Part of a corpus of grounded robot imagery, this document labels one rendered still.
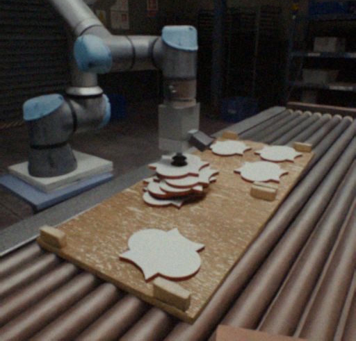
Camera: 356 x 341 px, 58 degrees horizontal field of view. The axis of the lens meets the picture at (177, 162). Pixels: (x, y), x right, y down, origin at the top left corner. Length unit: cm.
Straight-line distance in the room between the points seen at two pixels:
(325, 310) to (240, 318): 13
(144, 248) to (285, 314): 25
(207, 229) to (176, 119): 25
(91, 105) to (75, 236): 52
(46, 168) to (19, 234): 34
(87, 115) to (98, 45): 41
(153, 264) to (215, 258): 11
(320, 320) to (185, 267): 21
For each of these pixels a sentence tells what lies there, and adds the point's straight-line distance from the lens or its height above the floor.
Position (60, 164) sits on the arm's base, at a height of 93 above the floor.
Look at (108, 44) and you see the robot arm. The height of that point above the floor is 128.
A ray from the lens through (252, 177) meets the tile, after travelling 89.
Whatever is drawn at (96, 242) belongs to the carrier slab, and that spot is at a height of 94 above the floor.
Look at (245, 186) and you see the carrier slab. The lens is 86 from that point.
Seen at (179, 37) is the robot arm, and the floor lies 130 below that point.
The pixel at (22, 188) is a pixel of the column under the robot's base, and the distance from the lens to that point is 109.
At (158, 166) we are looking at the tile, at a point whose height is 100.
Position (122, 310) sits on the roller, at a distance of 53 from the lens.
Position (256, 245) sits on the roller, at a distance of 67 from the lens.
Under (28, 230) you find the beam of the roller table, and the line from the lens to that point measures 77.
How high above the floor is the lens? 130
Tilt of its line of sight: 21 degrees down
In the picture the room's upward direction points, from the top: straight up
